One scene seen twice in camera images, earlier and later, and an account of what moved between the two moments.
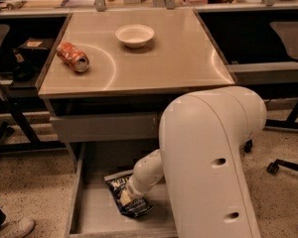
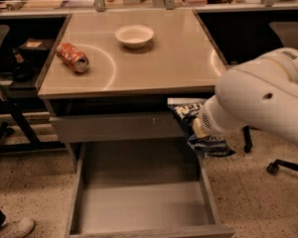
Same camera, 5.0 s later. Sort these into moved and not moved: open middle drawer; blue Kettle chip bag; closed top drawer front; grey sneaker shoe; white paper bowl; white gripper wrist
Moved: white gripper wrist; blue Kettle chip bag
Not moved: grey sneaker shoe; open middle drawer; closed top drawer front; white paper bowl
